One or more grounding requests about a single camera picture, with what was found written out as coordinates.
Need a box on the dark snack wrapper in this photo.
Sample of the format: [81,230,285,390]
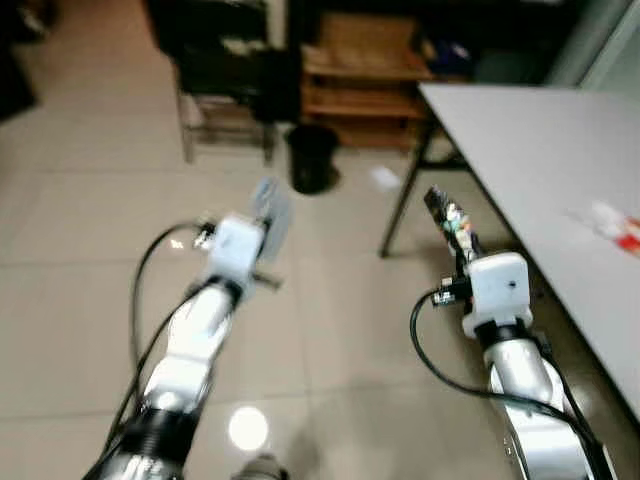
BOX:
[424,186,477,253]

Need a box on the white plastic trash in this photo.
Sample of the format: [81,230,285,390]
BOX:
[250,177,294,253]

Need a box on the small round black rubbish bin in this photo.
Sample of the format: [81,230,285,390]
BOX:
[287,124,339,195]

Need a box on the black table leg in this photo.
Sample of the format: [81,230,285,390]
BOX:
[380,95,471,259]

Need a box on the red orange snack packet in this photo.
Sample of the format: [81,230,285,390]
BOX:
[608,222,640,257]

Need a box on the wooden slat pallet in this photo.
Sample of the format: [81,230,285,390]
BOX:
[300,75,436,151]

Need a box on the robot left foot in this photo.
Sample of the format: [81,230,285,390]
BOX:
[235,455,288,480]

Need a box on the blue printed box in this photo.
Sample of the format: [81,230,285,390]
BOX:
[425,38,476,76]

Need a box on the brown cardboard box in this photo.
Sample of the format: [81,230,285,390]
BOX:
[315,12,421,76]

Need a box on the black storage shelf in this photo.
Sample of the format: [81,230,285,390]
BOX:
[145,0,601,86]

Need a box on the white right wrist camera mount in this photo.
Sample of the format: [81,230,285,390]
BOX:
[462,252,532,338]

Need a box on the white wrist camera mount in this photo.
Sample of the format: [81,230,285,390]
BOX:
[462,252,532,338]
[205,214,267,291]

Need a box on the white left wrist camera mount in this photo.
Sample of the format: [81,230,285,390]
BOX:
[205,214,267,291]

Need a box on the black metal frame chair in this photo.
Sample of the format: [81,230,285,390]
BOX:
[175,45,281,166]

